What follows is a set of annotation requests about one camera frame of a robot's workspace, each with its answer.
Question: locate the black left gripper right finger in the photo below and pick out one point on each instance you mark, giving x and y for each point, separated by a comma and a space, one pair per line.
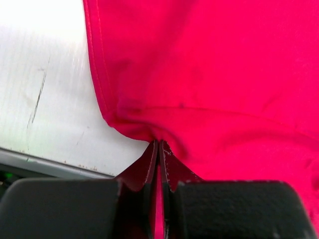
197, 209

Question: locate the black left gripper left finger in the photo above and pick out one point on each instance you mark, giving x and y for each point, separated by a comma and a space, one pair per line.
51, 208

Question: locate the magenta t shirt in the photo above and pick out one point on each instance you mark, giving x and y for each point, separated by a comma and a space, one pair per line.
231, 85

